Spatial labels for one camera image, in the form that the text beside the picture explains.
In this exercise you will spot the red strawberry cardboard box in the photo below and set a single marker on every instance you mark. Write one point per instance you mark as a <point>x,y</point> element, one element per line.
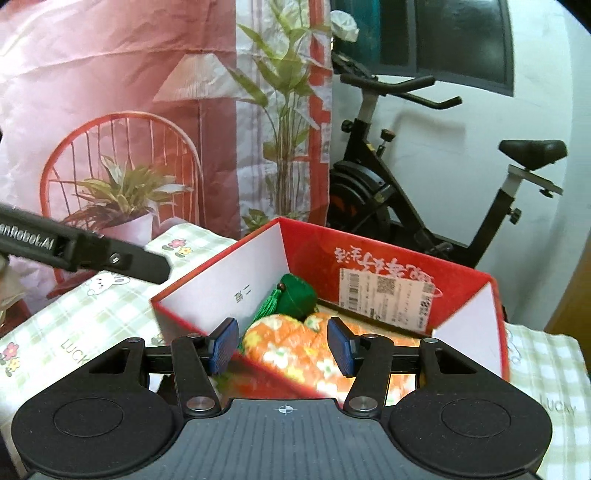
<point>373,286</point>

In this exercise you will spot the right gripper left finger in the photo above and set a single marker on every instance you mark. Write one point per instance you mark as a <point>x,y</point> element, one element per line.
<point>195,359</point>

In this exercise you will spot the orange floral soft item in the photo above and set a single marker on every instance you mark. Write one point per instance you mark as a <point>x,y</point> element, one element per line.
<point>297,352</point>

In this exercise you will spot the dark window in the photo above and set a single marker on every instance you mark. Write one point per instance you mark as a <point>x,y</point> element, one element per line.
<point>467,42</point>

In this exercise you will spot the wooden door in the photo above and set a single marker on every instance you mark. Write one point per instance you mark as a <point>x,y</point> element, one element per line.
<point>572,316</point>

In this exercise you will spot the green tasselled pouch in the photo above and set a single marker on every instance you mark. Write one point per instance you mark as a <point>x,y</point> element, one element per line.
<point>292,296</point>

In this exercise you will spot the pink printed backdrop cloth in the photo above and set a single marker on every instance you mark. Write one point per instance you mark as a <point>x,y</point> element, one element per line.
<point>127,117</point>

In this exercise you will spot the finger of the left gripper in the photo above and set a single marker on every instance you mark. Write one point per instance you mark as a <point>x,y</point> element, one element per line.
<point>100,253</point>

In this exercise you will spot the green checkered tablecloth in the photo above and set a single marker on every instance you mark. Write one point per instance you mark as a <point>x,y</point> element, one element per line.
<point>108,308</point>

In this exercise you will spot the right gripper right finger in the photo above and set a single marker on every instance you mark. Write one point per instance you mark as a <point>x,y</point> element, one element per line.
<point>367,359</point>

